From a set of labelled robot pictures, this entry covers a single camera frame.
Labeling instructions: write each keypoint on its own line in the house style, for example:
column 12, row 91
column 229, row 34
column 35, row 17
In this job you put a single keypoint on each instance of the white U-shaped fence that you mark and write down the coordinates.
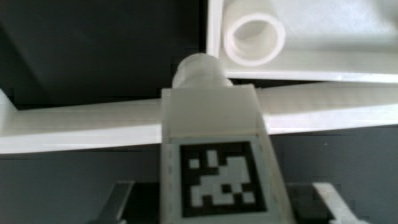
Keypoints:
column 303, row 108

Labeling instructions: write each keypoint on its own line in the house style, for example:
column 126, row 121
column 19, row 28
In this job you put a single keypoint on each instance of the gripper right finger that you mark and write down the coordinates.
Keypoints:
column 344, row 216

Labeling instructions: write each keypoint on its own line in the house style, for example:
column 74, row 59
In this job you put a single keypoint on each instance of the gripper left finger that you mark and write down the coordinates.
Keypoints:
column 115, row 207

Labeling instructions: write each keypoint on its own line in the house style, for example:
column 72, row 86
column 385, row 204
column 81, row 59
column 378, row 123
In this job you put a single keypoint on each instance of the white square tabletop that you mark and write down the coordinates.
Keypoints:
column 316, row 40

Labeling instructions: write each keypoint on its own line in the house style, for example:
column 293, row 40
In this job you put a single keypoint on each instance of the white table leg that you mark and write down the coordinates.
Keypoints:
column 221, row 180

